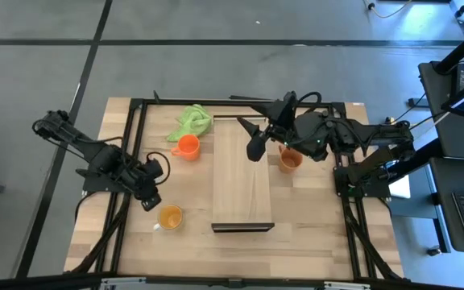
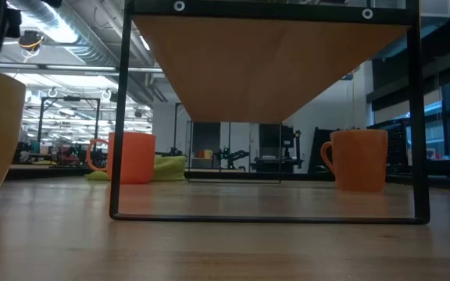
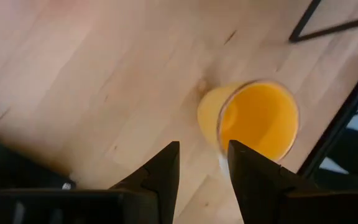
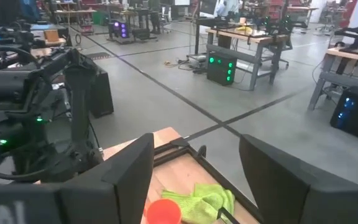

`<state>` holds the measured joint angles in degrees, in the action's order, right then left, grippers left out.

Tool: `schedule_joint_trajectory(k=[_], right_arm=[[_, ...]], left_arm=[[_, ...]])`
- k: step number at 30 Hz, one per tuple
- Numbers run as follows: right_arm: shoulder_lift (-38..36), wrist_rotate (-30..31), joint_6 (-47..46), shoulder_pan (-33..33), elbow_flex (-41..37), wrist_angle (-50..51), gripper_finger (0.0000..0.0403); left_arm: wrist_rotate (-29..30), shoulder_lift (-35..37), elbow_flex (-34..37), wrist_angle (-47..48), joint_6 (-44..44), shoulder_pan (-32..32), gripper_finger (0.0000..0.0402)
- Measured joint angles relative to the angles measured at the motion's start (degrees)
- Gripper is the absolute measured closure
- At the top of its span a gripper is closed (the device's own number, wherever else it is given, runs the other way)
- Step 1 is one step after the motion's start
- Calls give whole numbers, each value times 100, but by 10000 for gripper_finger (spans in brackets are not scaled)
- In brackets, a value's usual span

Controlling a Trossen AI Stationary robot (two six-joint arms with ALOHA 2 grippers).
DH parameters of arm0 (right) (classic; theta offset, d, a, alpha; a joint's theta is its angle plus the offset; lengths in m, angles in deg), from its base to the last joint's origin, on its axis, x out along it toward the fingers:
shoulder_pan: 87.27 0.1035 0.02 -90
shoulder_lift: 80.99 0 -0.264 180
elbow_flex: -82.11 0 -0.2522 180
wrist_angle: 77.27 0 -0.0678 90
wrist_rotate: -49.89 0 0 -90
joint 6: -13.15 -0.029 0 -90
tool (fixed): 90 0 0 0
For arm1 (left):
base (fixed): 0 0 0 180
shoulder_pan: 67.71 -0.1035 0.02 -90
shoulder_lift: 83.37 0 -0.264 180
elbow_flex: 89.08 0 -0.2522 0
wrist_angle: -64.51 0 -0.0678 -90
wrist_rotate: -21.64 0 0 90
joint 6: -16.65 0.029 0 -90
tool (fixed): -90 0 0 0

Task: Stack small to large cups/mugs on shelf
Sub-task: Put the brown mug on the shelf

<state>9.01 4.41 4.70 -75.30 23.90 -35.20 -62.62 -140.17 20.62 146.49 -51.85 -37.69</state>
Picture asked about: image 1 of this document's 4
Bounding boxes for yellow cup with white handle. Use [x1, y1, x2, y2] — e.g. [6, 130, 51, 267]
[152, 204, 184, 232]

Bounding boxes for black slanted pole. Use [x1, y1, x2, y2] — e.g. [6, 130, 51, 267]
[433, 19, 464, 76]

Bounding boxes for yellow cable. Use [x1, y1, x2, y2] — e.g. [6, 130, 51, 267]
[362, 0, 414, 20]

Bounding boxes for brown-orange cup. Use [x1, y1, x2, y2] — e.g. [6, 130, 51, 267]
[277, 144, 304, 175]

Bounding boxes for black camera rig beam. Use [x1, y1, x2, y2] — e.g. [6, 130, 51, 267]
[0, 271, 464, 290]

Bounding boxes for small black cup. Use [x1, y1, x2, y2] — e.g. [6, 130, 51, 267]
[246, 134, 270, 163]

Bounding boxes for wooden shelf with black legs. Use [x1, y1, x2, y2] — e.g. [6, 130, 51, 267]
[210, 114, 276, 234]

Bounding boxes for black aluminium table frame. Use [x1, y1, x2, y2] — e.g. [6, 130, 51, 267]
[69, 95, 403, 283]

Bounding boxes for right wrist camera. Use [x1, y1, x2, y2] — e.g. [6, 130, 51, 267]
[281, 91, 299, 118]

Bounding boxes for black desk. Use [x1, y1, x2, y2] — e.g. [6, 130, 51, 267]
[418, 60, 464, 160]
[428, 155, 464, 255]

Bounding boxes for green cloth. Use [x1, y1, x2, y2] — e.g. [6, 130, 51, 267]
[166, 103, 213, 143]

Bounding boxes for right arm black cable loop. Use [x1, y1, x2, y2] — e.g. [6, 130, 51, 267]
[296, 91, 324, 114]

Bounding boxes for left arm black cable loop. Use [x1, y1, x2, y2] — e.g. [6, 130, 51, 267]
[146, 151, 172, 186]

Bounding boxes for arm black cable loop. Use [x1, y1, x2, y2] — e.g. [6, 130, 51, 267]
[296, 91, 324, 114]
[146, 151, 172, 186]

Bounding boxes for bright orange mug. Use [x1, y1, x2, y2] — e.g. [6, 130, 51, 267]
[170, 134, 201, 163]

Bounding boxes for white paper sheet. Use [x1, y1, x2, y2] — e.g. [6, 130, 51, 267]
[388, 174, 412, 200]

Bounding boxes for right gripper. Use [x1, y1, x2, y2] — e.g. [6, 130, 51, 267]
[237, 101, 297, 144]

